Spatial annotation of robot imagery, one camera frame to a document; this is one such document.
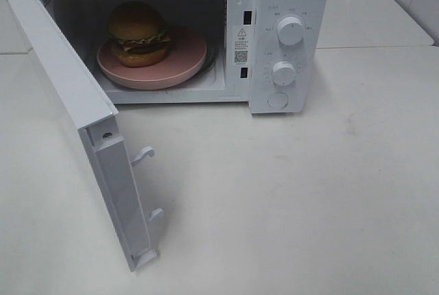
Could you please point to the white lower microwave knob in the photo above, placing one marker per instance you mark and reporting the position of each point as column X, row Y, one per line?
column 283, row 73

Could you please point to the white microwave door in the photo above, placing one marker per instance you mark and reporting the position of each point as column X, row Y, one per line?
column 92, row 116

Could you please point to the white upper microwave knob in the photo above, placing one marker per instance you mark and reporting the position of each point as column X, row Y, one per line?
column 290, row 30

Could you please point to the glass microwave turntable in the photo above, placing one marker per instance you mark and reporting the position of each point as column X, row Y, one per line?
column 211, row 57

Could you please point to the white microwave knob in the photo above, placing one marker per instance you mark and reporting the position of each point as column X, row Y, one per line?
column 283, row 73
column 290, row 30

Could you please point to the pink round plate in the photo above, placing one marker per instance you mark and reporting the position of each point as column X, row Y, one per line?
column 185, row 58

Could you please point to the burger with lettuce and cheese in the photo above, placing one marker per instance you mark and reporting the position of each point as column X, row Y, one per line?
column 139, row 35

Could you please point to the white microwave oven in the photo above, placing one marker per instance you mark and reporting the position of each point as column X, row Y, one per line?
column 243, row 30

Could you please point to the round door release button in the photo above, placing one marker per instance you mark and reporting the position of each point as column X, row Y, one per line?
column 278, row 100

